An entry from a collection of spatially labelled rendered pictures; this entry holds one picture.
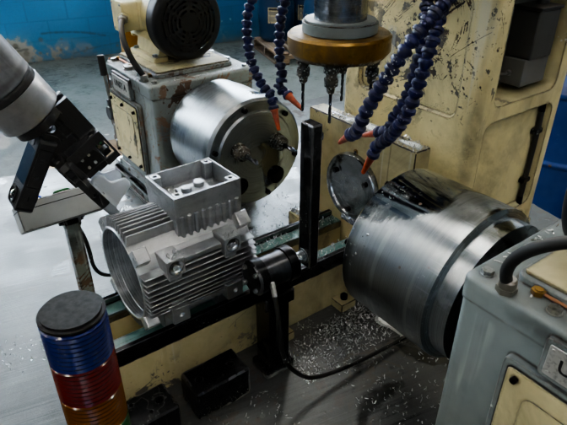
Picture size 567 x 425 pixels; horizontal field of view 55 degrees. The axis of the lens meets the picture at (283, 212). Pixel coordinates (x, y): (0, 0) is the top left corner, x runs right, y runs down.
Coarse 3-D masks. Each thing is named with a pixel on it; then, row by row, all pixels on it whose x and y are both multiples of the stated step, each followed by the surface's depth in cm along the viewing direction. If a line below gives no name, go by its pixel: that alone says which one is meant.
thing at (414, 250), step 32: (384, 192) 82; (416, 192) 80; (448, 192) 79; (480, 192) 82; (352, 224) 92; (384, 224) 79; (416, 224) 76; (448, 224) 74; (480, 224) 73; (512, 224) 74; (352, 256) 83; (384, 256) 78; (416, 256) 74; (448, 256) 72; (480, 256) 71; (352, 288) 86; (384, 288) 79; (416, 288) 74; (448, 288) 72; (416, 320) 75; (448, 320) 72; (448, 352) 77
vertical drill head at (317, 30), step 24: (336, 0) 87; (360, 0) 88; (312, 24) 90; (336, 24) 88; (360, 24) 88; (288, 48) 94; (312, 48) 88; (336, 48) 86; (360, 48) 87; (384, 48) 89; (336, 72) 90
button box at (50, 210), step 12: (60, 192) 97; (72, 192) 97; (36, 204) 94; (48, 204) 95; (60, 204) 96; (72, 204) 97; (84, 204) 98; (96, 204) 99; (24, 216) 93; (36, 216) 94; (48, 216) 95; (60, 216) 96; (72, 216) 97; (24, 228) 93; (36, 228) 94
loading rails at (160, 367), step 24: (264, 240) 113; (336, 240) 122; (336, 264) 109; (312, 288) 107; (336, 288) 112; (120, 312) 94; (192, 312) 94; (216, 312) 94; (240, 312) 97; (312, 312) 110; (120, 336) 96; (144, 336) 87; (168, 336) 89; (192, 336) 93; (216, 336) 96; (240, 336) 100; (120, 360) 85; (144, 360) 88; (168, 360) 92; (192, 360) 95; (144, 384) 90; (168, 384) 94
